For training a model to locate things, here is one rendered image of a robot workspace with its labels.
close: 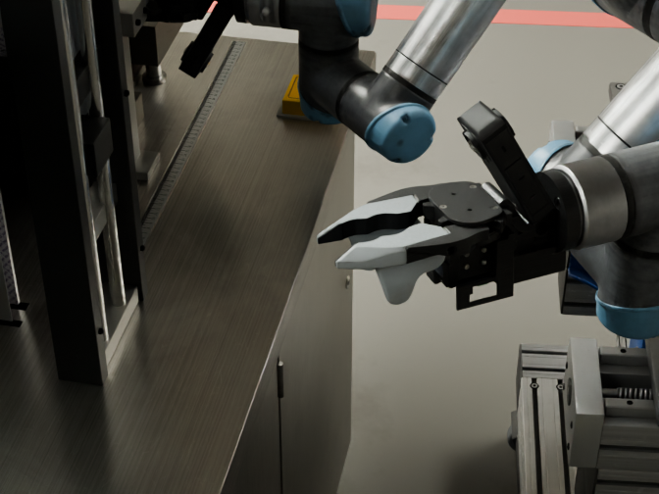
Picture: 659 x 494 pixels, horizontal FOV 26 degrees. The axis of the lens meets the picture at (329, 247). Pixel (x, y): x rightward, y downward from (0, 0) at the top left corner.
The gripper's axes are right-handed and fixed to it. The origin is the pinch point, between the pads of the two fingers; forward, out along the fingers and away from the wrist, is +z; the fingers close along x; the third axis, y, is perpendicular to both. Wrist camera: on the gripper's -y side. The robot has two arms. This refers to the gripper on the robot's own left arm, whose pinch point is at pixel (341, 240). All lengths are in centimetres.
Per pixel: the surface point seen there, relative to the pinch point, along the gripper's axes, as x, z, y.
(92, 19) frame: 35.1, 11.1, -8.8
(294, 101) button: 72, -21, 22
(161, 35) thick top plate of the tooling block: 80, -6, 12
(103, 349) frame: 31.1, 15.7, 25.6
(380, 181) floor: 182, -77, 100
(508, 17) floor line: 242, -142, 92
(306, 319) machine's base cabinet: 59, -16, 47
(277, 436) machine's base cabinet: 44, -6, 54
